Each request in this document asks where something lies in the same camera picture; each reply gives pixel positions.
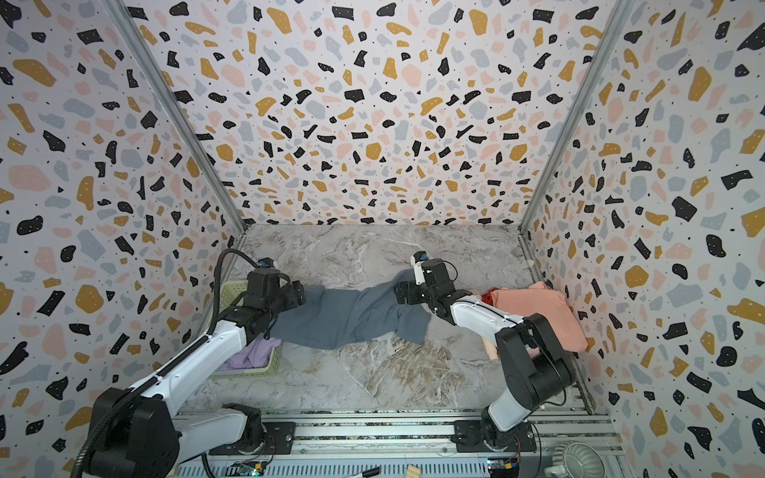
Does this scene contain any grey-blue t-shirt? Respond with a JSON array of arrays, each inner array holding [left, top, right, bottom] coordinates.
[[271, 270, 432, 351]]

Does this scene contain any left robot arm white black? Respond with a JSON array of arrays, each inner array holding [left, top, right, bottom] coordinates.
[[71, 265, 306, 477]]

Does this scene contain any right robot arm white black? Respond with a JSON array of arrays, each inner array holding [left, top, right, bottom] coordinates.
[[394, 251, 575, 451]]

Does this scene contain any light green plastic basket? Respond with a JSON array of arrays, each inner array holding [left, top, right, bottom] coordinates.
[[212, 280, 282, 376]]

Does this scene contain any folded red t-shirt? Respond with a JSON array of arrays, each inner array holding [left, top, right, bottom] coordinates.
[[481, 288, 498, 307]]

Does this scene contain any lilac t-shirt in basket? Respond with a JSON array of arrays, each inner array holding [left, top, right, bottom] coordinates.
[[219, 338, 282, 370]]

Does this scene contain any folded beige t-shirt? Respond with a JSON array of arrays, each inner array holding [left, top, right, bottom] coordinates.
[[484, 342, 499, 362]]

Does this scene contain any folded pink t-shirt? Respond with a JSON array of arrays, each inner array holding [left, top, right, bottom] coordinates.
[[495, 282, 588, 353]]

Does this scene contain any left circuit board green LED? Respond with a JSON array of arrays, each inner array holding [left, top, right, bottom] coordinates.
[[224, 460, 267, 477]]

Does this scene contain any right wooden block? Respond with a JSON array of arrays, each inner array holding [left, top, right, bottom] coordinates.
[[404, 465, 422, 478]]

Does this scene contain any black marker pen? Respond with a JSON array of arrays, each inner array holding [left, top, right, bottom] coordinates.
[[347, 466, 382, 478]]

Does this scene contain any white desk fan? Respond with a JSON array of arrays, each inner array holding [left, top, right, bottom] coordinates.
[[544, 442, 607, 478]]

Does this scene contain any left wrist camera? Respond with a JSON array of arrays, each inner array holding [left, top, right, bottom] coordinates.
[[257, 257, 277, 269]]

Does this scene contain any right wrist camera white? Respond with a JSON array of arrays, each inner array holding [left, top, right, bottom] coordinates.
[[410, 251, 428, 286]]

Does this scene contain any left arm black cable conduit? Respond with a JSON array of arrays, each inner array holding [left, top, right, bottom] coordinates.
[[70, 247, 264, 478]]

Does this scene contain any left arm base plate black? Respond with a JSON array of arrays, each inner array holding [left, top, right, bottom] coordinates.
[[208, 421, 296, 458]]

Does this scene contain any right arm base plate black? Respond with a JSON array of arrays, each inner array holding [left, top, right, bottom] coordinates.
[[451, 420, 538, 453]]

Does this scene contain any aluminium rail frame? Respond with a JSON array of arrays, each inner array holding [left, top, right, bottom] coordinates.
[[171, 408, 631, 477]]

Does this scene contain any right circuit board with wires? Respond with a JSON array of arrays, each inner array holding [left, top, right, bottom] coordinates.
[[487, 457, 520, 478]]

